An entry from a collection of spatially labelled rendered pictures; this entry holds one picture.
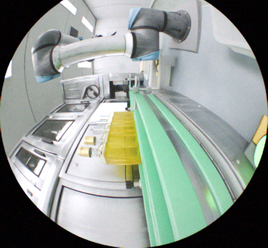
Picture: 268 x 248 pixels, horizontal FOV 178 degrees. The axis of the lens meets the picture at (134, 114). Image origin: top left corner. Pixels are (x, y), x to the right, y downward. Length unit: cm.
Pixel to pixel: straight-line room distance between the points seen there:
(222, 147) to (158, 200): 13
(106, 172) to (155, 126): 30
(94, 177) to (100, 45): 49
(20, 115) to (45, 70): 151
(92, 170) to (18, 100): 166
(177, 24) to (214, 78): 25
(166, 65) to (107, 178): 58
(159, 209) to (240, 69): 32
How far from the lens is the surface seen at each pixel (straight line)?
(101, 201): 40
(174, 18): 42
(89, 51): 32
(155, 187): 17
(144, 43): 34
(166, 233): 18
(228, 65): 29
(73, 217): 45
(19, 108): 183
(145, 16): 38
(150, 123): 17
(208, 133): 16
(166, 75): 47
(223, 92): 28
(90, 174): 41
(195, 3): 45
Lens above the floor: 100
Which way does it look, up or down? 5 degrees down
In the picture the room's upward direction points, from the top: 91 degrees counter-clockwise
